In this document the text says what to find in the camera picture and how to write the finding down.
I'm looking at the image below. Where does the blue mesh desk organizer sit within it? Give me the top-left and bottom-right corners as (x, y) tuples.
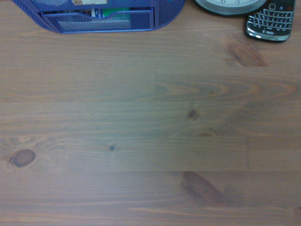
(11, 0), (186, 33)

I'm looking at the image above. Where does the green and blue card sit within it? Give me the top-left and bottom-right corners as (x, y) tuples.
(91, 8), (130, 19)

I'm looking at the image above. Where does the black keypad mobile phone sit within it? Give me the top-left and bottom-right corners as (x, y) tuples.
(245, 0), (295, 43)

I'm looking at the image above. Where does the round silver wall clock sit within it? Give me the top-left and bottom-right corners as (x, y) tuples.
(192, 0), (268, 16)

